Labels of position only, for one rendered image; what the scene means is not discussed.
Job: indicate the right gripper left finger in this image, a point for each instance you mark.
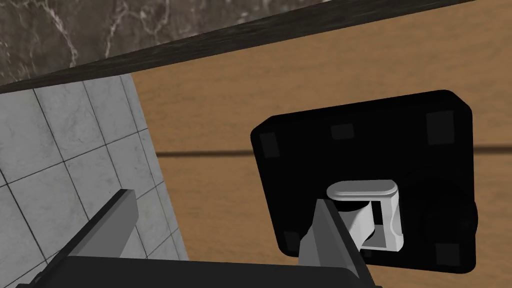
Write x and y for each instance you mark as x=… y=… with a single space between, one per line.
x=108 y=228

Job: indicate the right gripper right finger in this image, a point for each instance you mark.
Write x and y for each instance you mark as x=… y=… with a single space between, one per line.
x=326 y=240

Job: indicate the black door lock plate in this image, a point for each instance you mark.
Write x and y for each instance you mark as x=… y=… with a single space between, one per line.
x=360 y=152

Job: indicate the brown wooden door leaf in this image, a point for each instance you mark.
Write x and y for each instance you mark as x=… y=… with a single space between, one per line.
x=208 y=132

